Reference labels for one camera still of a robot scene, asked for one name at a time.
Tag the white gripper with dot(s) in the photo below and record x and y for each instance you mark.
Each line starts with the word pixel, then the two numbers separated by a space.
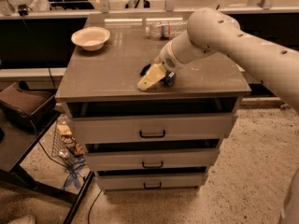
pixel 165 61

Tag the blue rxbar blueberry bar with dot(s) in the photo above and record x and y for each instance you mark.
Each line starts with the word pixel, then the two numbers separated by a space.
pixel 168 80

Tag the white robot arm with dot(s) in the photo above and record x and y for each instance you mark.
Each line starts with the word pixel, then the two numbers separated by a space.
pixel 255 180

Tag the white paper bowl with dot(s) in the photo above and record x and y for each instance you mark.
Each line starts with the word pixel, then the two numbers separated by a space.
pixel 91 38

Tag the clear plastic water bottle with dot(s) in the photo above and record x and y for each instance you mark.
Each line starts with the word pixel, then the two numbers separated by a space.
pixel 166 29

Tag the grey drawer cabinet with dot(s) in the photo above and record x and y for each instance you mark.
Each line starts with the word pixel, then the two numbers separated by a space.
pixel 103 84

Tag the top grey drawer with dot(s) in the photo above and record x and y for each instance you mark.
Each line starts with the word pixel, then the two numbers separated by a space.
pixel 152 128

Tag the middle grey drawer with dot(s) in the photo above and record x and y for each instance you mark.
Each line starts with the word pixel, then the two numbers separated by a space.
pixel 155 159

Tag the brown vr headset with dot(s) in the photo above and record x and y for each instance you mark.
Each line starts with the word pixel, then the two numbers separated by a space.
pixel 24 106

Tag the black side table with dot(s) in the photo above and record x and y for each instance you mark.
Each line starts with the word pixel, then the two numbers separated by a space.
pixel 16 143

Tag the white shoe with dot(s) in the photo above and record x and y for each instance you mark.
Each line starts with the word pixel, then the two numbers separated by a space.
pixel 28 219

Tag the wire basket with snacks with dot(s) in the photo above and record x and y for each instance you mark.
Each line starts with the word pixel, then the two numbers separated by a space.
pixel 65 147

